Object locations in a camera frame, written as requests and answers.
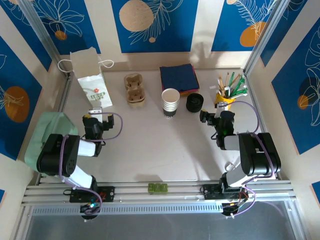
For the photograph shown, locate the stack of black cup lids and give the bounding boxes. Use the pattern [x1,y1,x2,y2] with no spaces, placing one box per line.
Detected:
[185,92,205,114]

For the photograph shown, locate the white paper takeout bag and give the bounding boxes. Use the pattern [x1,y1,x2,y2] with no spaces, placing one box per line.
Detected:
[57,47,115,109]

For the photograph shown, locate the dark blue paper napkins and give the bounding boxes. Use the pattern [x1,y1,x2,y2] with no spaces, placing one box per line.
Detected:
[159,63,200,92]

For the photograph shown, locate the yellow holder cup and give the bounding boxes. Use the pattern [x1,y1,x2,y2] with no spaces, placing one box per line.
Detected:
[215,91,237,111]

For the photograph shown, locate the pink paper napkins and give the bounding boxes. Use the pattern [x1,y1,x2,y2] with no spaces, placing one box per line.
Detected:
[179,87,201,95]

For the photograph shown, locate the mint green zip bag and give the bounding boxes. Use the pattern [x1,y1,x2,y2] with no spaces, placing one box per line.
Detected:
[24,111,79,172]

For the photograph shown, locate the stack of paper cups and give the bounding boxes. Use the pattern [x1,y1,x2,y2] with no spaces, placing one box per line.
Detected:
[161,88,181,120]

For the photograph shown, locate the stack of cardboard cup carriers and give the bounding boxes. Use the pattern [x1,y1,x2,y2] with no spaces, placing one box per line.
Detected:
[123,72,147,109]

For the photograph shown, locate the green button block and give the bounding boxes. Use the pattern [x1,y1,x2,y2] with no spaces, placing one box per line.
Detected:
[147,182,168,195]

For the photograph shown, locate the grey metal sheet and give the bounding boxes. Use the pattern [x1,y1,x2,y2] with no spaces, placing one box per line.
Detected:
[14,199,310,240]

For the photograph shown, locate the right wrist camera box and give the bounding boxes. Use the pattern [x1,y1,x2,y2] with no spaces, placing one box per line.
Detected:
[216,100,233,110]

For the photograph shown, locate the aluminium side rail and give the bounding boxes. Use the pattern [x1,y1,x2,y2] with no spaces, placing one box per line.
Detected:
[245,71,283,180]
[57,71,75,114]

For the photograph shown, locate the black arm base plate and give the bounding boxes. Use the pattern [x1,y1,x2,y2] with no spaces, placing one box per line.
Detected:
[69,186,116,204]
[201,183,251,201]

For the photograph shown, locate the aluminium frame rails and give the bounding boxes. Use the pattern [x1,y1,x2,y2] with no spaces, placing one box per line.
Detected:
[21,179,297,208]

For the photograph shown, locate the grey slotted cable duct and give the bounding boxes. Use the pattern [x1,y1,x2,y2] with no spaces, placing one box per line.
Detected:
[31,201,225,216]

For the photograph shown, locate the aluminium frame post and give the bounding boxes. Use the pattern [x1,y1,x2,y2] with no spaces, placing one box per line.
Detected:
[243,0,288,76]
[18,0,74,79]

